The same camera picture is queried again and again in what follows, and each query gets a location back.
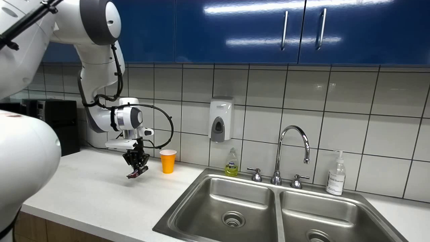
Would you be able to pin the clear pump soap bottle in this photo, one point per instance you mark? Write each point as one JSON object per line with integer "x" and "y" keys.
{"x": 335, "y": 179}

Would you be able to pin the wooden base cabinet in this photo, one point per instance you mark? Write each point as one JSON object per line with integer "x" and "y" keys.
{"x": 58, "y": 231}

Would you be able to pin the black coffee machine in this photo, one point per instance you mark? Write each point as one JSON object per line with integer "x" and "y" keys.
{"x": 62, "y": 128}

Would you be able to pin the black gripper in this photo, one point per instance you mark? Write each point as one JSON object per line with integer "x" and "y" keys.
{"x": 136, "y": 158}

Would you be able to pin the orange plastic cup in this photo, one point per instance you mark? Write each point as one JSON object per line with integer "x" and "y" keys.
{"x": 168, "y": 163}

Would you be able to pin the stainless steel double sink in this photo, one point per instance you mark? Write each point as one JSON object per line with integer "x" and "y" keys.
{"x": 250, "y": 202}

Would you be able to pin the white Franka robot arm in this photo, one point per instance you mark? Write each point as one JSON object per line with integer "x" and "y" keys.
{"x": 27, "y": 166}

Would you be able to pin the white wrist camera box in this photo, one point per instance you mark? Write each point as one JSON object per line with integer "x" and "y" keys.
{"x": 120, "y": 145}

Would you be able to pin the white wall soap dispenser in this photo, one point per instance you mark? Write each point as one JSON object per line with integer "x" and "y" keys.
{"x": 220, "y": 119}

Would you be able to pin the chrome gooseneck faucet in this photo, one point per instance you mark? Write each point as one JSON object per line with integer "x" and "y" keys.
{"x": 278, "y": 157}

